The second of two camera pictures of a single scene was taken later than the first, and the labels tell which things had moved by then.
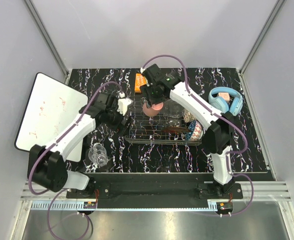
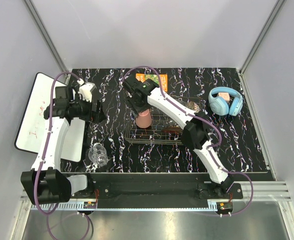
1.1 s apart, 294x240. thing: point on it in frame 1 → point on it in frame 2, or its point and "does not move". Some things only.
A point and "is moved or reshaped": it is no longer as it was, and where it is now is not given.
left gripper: (122, 128) → (98, 116)
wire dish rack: (157, 130) does not move
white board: (50, 104) does not move
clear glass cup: (98, 154) does not move
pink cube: (225, 95) does not move
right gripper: (145, 90) → (129, 101)
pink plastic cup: (153, 110) is moved or reshaped
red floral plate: (175, 130) does not move
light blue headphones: (219, 104) does not move
